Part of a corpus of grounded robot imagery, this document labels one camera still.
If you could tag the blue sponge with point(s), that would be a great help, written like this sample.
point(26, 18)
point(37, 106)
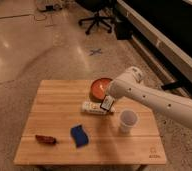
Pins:
point(79, 136)

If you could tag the wooden table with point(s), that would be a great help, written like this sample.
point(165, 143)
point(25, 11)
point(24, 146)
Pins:
point(57, 109)

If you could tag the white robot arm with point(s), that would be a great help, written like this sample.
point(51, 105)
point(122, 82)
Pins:
point(130, 84)

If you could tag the black office chair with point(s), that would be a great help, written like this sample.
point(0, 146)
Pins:
point(95, 6)

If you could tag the orange bowl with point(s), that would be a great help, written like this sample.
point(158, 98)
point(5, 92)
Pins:
point(98, 88)

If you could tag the power strip with cables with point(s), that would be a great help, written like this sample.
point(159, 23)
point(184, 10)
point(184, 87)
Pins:
point(50, 5)

